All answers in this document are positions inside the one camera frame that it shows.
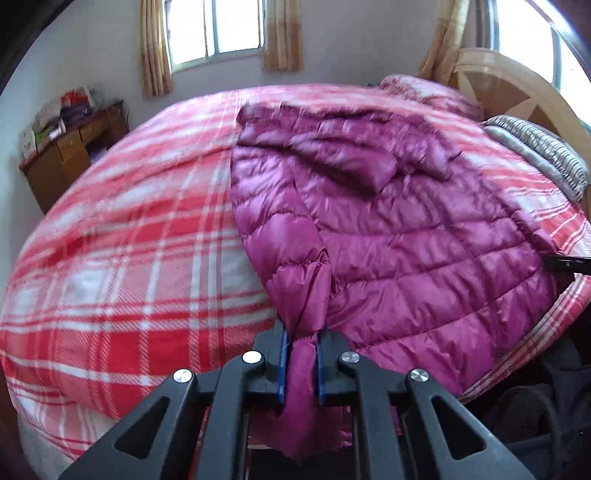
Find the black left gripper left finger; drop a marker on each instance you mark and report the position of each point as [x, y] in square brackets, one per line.
[192, 413]

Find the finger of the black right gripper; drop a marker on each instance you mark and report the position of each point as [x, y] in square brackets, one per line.
[567, 264]

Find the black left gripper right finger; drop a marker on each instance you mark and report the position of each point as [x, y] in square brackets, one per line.
[407, 426]

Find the magenta puffer down jacket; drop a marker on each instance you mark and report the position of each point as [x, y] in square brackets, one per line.
[374, 224]

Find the grey striped pillow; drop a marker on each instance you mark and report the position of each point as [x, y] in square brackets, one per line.
[544, 150]

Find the red white plaid bedspread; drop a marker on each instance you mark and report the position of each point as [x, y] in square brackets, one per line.
[139, 269]

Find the wooden bed headboard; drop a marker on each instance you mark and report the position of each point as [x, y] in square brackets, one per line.
[506, 87]

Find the pink folded blanket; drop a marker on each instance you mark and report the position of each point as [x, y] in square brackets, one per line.
[434, 95]

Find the beige side window curtain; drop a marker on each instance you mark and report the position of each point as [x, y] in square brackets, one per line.
[438, 64]

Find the side window by headboard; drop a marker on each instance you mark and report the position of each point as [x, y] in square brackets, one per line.
[521, 33]

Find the wooden desk with drawers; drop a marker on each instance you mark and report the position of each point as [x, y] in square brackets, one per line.
[52, 170]

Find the clutter pile on desk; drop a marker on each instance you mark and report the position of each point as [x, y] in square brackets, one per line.
[54, 118]

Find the beige curtain right of window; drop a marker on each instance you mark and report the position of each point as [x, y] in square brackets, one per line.
[283, 47]

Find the beige curtain of window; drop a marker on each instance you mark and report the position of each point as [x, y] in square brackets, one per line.
[283, 47]
[153, 58]

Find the beige curtain left of window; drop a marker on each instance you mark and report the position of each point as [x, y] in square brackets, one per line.
[153, 58]

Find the far window with frame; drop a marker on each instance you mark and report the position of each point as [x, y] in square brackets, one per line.
[199, 31]

